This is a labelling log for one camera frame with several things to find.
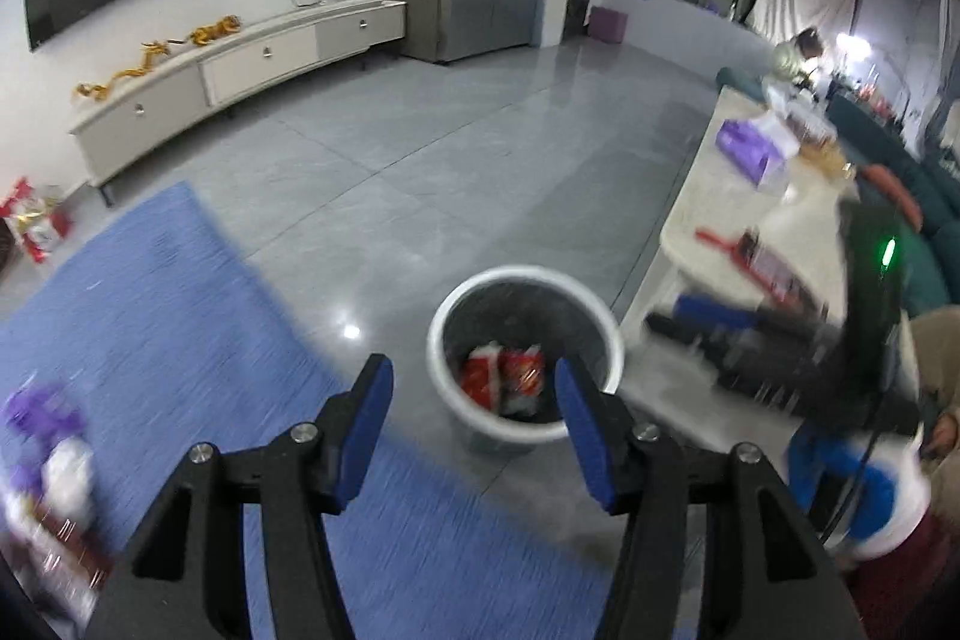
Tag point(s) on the golden tiger ornament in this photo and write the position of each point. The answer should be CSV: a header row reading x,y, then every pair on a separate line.
x,y
214,31

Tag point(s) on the purple tissue pack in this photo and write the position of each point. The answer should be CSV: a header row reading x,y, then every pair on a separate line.
x,y
746,153

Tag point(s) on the purple snack packet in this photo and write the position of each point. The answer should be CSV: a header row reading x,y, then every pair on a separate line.
x,y
41,415

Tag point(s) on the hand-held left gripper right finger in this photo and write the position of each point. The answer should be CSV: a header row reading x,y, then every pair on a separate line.
x,y
589,445

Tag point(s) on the purple stool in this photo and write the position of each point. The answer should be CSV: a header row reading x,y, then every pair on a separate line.
x,y
609,25

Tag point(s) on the white and dark snack packet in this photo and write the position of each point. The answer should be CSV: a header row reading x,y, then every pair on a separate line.
x,y
67,497

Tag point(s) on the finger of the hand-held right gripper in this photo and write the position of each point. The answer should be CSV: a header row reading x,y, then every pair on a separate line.
x,y
712,314
772,377

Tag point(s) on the red and white snack packet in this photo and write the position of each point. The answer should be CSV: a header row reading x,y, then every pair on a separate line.
x,y
480,377

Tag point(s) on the white bin with black liner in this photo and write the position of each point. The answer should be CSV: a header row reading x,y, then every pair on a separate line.
x,y
450,377

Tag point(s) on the person's right hand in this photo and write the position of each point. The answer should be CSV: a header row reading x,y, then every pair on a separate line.
x,y
946,436

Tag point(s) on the red gift bag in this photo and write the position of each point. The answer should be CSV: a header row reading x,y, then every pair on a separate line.
x,y
34,220

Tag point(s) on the white coffee table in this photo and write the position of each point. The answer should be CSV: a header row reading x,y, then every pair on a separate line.
x,y
926,197

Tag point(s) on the white television cabinet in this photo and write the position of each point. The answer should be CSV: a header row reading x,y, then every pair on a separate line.
x,y
255,59

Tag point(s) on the golden dragon ornament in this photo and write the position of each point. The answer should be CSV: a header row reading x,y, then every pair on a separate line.
x,y
127,72

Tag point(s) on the blue rug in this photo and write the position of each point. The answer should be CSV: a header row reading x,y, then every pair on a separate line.
x,y
187,340

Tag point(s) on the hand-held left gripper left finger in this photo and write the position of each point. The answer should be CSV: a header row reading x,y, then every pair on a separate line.
x,y
364,437

